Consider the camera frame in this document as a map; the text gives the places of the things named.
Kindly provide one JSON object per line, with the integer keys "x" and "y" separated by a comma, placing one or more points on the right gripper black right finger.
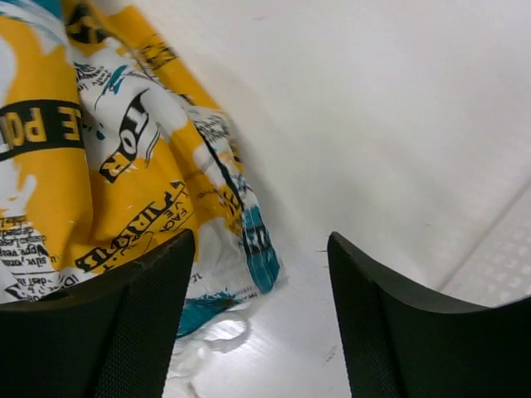
{"x": 402, "y": 339}

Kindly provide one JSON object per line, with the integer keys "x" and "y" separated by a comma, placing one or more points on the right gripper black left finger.
{"x": 110, "y": 336}

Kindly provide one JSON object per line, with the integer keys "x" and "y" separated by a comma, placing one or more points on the colourful printed shorts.
{"x": 109, "y": 148}

